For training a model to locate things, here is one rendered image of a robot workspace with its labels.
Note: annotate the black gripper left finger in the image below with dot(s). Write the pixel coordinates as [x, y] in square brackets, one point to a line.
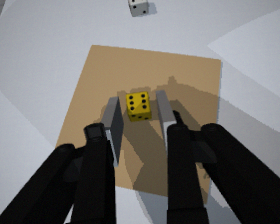
[49, 194]

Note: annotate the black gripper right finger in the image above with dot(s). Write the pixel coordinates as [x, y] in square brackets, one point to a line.
[249, 187]

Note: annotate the tan flat mat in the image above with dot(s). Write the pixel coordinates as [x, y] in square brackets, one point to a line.
[192, 87]

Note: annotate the yellow die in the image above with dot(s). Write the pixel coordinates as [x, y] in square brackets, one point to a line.
[138, 106]

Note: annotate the white die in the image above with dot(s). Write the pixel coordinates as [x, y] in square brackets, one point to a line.
[138, 7]

